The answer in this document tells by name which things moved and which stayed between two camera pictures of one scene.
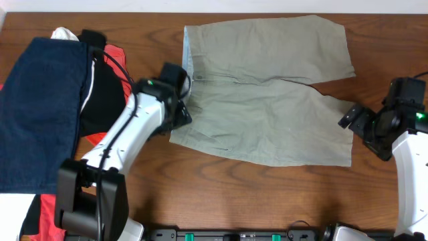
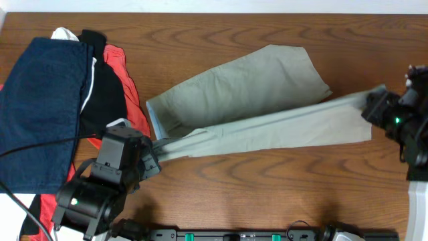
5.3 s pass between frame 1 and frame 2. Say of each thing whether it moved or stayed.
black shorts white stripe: stayed
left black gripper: moved
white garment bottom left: stayed
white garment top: stayed
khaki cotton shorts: moved
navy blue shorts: stayed
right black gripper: moved
